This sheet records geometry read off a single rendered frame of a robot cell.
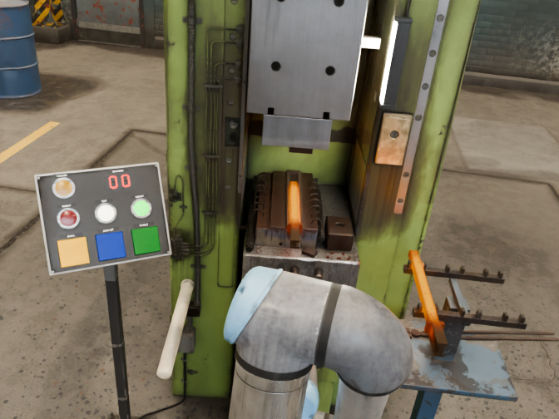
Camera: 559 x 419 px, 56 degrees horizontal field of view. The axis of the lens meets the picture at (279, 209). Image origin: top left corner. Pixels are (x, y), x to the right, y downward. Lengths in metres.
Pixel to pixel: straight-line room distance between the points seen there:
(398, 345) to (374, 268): 1.26
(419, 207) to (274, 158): 0.61
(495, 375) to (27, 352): 2.02
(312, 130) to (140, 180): 0.52
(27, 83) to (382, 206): 4.81
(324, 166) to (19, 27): 4.36
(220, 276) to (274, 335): 1.30
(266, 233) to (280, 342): 1.02
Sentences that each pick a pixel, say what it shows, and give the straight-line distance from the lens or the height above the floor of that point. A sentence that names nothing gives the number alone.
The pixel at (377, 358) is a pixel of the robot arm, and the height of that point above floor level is 1.38.
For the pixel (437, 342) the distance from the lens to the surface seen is 1.43.
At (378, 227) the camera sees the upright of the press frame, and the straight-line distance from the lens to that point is 1.89.
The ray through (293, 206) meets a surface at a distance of 1.79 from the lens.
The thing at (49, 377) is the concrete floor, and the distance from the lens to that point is 2.65.
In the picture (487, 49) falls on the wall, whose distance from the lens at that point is 7.81.
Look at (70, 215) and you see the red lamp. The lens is 1.57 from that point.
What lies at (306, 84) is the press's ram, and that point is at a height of 1.46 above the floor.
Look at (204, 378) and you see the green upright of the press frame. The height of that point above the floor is 0.12.
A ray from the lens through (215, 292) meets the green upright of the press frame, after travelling 2.05.
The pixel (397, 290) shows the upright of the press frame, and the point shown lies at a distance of 2.08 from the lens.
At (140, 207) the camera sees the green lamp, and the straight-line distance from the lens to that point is 1.59.
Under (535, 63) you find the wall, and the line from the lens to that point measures 8.00.
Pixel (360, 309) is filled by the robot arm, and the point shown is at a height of 1.43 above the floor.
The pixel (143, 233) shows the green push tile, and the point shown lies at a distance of 1.59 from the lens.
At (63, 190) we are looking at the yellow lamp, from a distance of 1.57.
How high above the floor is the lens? 1.88
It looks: 30 degrees down
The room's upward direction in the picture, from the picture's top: 5 degrees clockwise
